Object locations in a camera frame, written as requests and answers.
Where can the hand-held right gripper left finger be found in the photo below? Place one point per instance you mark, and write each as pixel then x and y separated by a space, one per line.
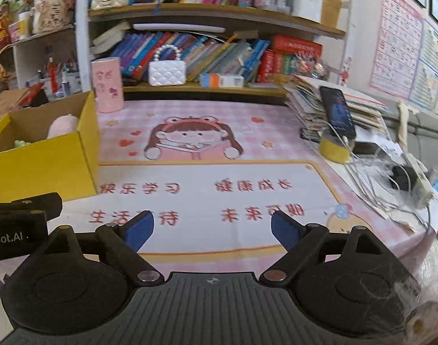
pixel 140 230

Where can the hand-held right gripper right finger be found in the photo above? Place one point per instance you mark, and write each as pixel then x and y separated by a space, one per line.
pixel 285 230

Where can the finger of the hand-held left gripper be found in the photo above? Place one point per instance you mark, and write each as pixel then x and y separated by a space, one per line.
pixel 35 204

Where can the yellow cardboard box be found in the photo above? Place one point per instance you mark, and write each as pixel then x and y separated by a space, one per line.
pixel 42 172

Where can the green dinosaur toy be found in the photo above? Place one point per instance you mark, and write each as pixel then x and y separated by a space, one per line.
pixel 23 143

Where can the pink plush pig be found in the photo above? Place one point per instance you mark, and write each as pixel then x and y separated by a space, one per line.
pixel 62 125

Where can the pink cartoon desk mat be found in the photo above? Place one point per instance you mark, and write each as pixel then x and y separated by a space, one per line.
pixel 269 143

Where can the yellow tape roll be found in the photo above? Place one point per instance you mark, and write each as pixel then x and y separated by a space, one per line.
pixel 334 151

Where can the brown cardboard pieces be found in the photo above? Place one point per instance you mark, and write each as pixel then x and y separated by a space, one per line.
pixel 10 102

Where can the black flat device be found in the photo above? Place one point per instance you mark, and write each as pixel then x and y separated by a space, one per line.
pixel 366 147

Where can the pen cup with pens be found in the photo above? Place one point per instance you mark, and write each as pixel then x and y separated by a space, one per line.
pixel 60 82

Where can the black plug adapter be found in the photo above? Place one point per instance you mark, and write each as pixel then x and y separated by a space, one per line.
pixel 402 179

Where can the black smartphone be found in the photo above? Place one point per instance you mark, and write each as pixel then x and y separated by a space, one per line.
pixel 337 111

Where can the pink cylinder container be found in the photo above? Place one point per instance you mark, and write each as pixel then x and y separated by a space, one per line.
pixel 107 86

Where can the white side shelf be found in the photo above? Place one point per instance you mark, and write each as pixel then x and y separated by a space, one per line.
pixel 28 61

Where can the grey pencil case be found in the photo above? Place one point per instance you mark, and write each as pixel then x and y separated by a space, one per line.
pixel 262 86

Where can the pile of booklets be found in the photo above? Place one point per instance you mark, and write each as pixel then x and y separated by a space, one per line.
pixel 366 107

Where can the white quilted handbag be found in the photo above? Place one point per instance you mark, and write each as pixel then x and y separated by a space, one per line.
pixel 167 73

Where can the row of red dictionaries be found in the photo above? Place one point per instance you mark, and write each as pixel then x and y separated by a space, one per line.
pixel 273 68

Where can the orange white medicine box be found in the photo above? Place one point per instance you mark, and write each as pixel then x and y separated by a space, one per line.
pixel 220 80

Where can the colourful figurine ornament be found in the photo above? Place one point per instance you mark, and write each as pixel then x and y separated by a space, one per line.
pixel 310 66

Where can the pink jar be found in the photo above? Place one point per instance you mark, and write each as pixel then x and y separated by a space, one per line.
pixel 20 28

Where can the grey sofa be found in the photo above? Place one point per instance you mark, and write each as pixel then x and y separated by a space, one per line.
pixel 433 133

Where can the stack of thick paperback books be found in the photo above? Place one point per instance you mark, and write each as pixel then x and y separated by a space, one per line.
pixel 109 37

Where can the flat red book box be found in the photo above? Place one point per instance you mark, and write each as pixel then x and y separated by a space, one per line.
pixel 296 45

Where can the row of colourful picture books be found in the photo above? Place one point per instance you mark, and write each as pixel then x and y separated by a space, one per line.
pixel 204 55

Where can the rabbit plush ornament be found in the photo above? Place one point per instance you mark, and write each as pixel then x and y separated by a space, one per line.
pixel 51 10

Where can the white long board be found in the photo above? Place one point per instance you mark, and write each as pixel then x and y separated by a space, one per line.
pixel 179 28

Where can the white pen holder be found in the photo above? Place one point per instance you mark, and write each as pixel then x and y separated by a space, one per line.
pixel 307 7

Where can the wooden bookshelf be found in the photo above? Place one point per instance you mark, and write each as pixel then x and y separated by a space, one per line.
pixel 211 11

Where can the row of yellow books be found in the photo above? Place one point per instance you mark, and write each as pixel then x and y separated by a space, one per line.
pixel 334 0

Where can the cartoon wall sticker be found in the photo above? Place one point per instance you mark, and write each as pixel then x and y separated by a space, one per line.
pixel 345 72

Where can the pink alphabet wall poster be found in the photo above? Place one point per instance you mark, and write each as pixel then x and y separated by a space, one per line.
pixel 395 43

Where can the blue yellow wall poster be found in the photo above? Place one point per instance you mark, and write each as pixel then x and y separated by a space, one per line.
pixel 433 68

